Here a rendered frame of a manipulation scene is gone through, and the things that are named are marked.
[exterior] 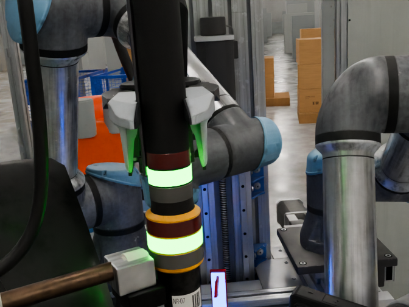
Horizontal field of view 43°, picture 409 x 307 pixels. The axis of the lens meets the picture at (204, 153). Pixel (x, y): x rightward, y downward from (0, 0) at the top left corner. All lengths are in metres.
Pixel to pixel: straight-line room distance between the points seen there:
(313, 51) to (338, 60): 5.71
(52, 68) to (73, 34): 0.07
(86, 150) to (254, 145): 3.60
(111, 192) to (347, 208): 0.54
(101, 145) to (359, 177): 3.63
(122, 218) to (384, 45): 1.43
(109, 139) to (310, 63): 4.33
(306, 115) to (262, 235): 6.57
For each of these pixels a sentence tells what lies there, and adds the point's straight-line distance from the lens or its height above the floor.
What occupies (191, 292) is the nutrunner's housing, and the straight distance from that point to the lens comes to 0.42.
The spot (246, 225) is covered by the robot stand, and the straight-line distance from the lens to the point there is 1.26.
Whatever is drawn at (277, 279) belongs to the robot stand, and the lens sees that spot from 1.30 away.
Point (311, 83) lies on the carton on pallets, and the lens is 7.94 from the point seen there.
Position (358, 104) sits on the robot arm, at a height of 1.43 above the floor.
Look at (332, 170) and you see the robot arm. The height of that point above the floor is 1.34.
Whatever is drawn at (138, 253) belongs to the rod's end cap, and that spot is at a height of 1.39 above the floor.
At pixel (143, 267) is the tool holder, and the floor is 1.39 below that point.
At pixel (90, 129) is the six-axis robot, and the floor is 0.80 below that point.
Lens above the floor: 1.56
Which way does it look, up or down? 14 degrees down
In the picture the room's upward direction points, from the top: 4 degrees counter-clockwise
